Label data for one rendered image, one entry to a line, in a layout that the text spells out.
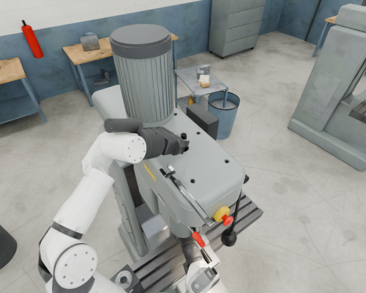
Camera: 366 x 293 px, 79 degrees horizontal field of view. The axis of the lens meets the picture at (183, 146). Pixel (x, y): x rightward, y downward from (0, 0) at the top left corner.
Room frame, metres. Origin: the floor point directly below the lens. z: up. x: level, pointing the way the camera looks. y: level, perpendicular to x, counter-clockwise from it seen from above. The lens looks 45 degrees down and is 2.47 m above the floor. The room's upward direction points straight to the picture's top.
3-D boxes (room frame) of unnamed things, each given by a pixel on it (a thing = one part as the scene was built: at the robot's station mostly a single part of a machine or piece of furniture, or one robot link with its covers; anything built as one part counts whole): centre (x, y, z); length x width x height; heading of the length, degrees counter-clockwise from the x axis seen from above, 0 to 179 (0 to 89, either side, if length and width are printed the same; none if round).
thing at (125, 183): (1.07, 0.35, 0.78); 0.50 x 0.46 x 1.56; 34
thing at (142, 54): (0.77, 0.14, 2.05); 0.20 x 0.20 x 0.32
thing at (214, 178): (0.58, 0.01, 1.81); 0.47 x 0.26 x 0.16; 34
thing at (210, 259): (0.59, -0.09, 0.97); 0.35 x 0.15 x 0.11; 32
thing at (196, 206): (0.37, -0.01, 1.89); 0.24 x 0.04 x 0.01; 35
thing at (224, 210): (0.38, -0.13, 1.76); 0.06 x 0.02 x 0.06; 124
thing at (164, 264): (0.60, -0.05, 0.88); 1.24 x 0.23 x 0.08; 124
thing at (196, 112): (1.00, -0.11, 1.62); 0.20 x 0.09 x 0.21; 34
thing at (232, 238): (0.44, -0.21, 1.44); 0.07 x 0.07 x 0.06
